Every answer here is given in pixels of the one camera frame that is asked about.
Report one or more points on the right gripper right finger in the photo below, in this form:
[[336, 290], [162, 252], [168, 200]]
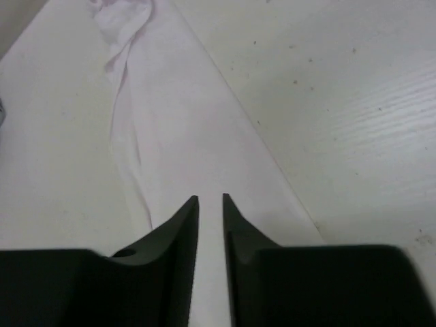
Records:
[[345, 285]]

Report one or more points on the white tank top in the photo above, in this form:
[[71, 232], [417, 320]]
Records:
[[82, 169]]

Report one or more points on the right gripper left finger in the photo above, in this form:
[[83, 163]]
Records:
[[147, 283]]

